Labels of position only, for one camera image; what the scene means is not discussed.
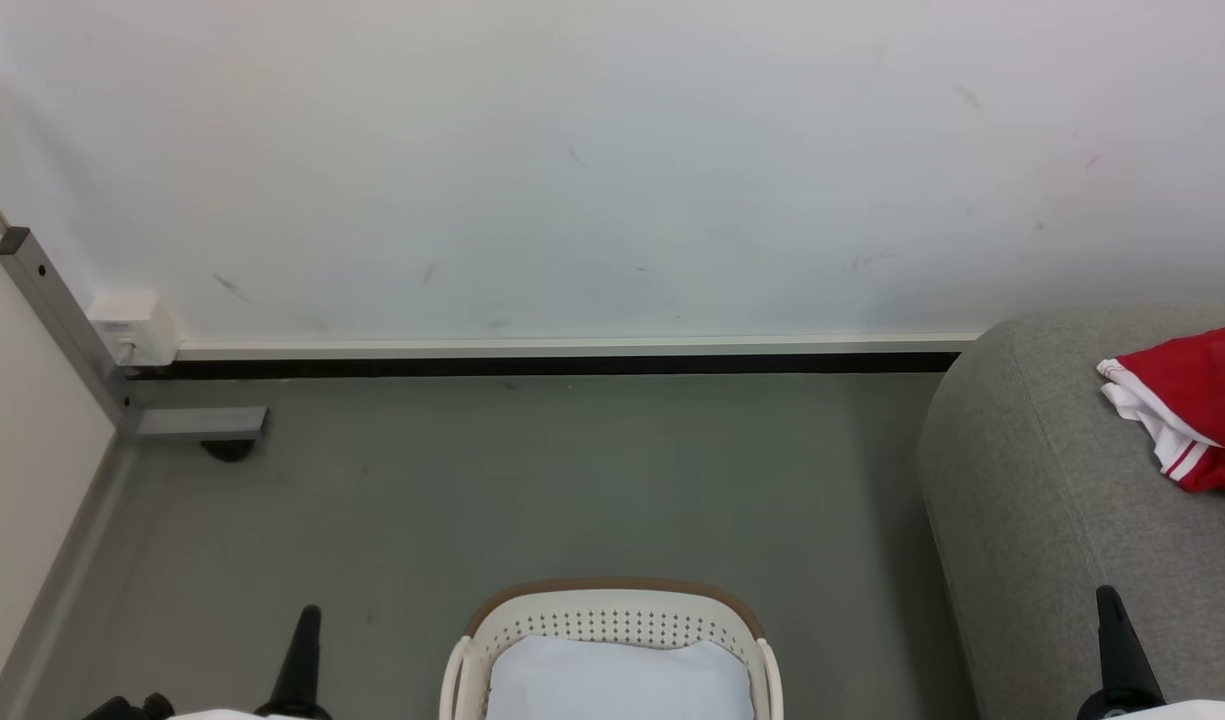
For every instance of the red jersey shirt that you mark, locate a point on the red jersey shirt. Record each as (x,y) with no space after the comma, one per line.
(1197,395)

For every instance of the white plastic laundry basket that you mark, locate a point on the white plastic laundry basket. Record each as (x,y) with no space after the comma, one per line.
(612,615)

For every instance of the white wall trim strip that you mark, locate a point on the white wall trim strip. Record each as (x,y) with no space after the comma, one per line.
(572,348)

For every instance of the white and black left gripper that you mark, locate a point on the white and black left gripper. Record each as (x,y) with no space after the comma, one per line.
(132,709)

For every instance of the black baseboard strip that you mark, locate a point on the black baseboard strip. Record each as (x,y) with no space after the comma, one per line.
(542,366)

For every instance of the white wall junction box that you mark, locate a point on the white wall junction box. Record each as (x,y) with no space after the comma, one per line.
(132,325)

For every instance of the black round frame foot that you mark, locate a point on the black round frame foot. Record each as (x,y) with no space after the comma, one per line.
(228,450)

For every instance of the cream partition panel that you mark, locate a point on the cream partition panel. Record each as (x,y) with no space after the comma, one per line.
(17,440)

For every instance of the light blue cloth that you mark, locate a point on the light blue cloth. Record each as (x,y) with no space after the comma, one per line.
(617,680)

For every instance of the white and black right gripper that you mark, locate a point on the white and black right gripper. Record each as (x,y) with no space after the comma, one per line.
(1162,710)

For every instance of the grey fabric sofa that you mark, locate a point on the grey fabric sofa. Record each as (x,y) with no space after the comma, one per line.
(1052,520)

